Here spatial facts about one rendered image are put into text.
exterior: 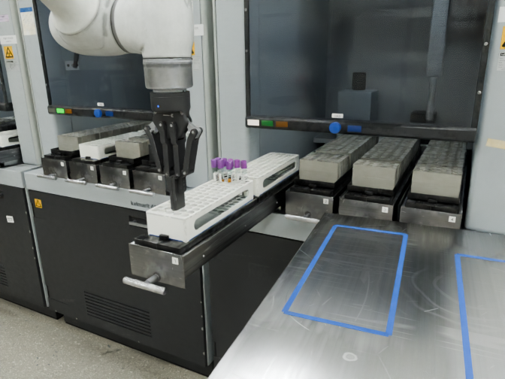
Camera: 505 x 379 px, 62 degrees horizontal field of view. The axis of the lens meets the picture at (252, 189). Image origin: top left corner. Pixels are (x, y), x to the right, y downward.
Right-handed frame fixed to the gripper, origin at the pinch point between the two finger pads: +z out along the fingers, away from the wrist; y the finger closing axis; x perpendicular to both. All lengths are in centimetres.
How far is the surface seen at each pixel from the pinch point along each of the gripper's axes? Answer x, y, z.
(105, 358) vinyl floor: -33, 68, 90
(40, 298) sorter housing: -37, 109, 75
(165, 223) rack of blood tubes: 4.8, -0.3, 5.2
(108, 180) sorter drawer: -37, 58, 14
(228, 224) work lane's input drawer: -9.2, -6.3, 9.5
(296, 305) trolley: 16.4, -32.7, 8.0
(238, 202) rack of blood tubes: -17.4, -4.6, 7.2
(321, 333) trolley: 21.0, -37.9, 8.0
